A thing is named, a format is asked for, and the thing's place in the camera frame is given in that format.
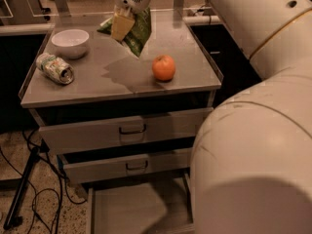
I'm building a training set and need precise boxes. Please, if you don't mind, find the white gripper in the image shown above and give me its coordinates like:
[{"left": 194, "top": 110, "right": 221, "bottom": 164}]
[{"left": 111, "top": 0, "right": 151, "bottom": 42}]

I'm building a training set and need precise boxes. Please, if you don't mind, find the green jalapeno chip bag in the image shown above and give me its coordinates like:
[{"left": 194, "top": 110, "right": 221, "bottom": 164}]
[{"left": 97, "top": 8, "right": 152, "bottom": 58}]

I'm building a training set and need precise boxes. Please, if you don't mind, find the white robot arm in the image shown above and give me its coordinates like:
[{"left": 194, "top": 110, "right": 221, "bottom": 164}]
[{"left": 190, "top": 0, "right": 312, "bottom": 234}]

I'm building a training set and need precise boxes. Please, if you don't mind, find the grey metal drawer cabinet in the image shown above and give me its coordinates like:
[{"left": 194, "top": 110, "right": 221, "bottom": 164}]
[{"left": 18, "top": 10, "right": 224, "bottom": 234}]

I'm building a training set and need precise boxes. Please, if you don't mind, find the grey top drawer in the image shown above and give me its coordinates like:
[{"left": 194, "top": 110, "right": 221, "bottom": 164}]
[{"left": 39, "top": 107, "right": 213, "bottom": 154}]

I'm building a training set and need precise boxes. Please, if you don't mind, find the grey drawer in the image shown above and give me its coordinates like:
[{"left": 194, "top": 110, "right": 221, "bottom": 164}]
[
  {"left": 86, "top": 171, "right": 194, "bottom": 234},
  {"left": 39, "top": 107, "right": 213, "bottom": 154},
  {"left": 63, "top": 147, "right": 191, "bottom": 183}
]

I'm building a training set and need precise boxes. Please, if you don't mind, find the grey middle drawer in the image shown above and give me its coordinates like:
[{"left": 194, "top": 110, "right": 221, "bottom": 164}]
[{"left": 63, "top": 147, "right": 191, "bottom": 183}]

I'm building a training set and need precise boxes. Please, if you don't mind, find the grey bottom drawer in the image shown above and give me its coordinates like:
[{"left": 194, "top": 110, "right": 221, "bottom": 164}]
[{"left": 86, "top": 171, "right": 194, "bottom": 234}]

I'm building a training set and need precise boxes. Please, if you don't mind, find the white ceramic bowl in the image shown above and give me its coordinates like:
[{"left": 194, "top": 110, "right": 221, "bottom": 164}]
[{"left": 52, "top": 29, "right": 90, "bottom": 59}]

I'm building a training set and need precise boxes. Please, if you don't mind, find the orange fruit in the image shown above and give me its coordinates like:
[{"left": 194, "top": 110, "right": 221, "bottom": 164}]
[{"left": 152, "top": 55, "right": 176, "bottom": 82}]

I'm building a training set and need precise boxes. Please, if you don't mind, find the grey metal railing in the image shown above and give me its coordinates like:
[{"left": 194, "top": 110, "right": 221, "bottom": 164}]
[{"left": 0, "top": 0, "right": 220, "bottom": 35}]

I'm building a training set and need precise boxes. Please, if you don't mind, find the crushed green soda can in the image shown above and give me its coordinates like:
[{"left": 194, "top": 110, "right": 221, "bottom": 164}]
[{"left": 36, "top": 53, "right": 74, "bottom": 85}]

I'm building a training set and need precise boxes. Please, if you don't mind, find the black tripod leg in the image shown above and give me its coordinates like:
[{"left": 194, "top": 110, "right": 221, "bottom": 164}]
[{"left": 3, "top": 147, "right": 39, "bottom": 230}]

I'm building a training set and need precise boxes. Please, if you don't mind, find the black floor cable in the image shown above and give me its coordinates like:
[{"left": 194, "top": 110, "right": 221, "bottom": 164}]
[{"left": 0, "top": 129, "right": 88, "bottom": 234}]

